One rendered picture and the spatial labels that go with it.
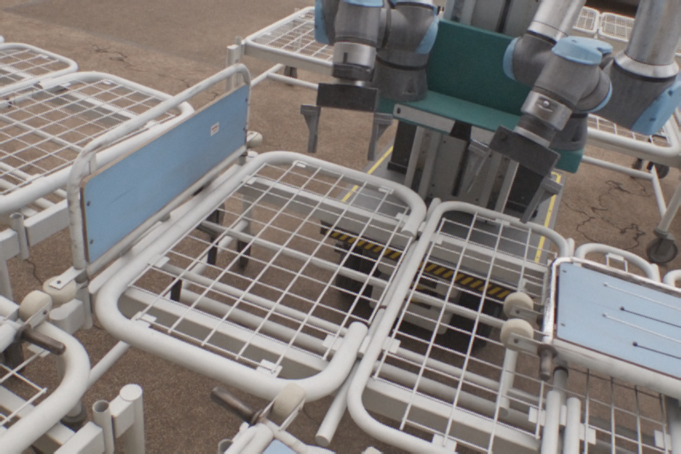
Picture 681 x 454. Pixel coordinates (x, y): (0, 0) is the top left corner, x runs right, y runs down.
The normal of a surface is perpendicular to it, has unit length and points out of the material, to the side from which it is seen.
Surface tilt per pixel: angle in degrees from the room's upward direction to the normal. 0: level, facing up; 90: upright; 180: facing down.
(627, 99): 99
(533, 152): 66
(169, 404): 0
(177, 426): 0
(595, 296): 5
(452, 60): 90
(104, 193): 90
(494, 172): 90
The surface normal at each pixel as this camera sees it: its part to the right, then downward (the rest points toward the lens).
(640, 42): -0.79, 0.37
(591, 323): 0.18, -0.87
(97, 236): 0.93, 0.30
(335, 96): -0.21, 0.11
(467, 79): -0.40, 0.44
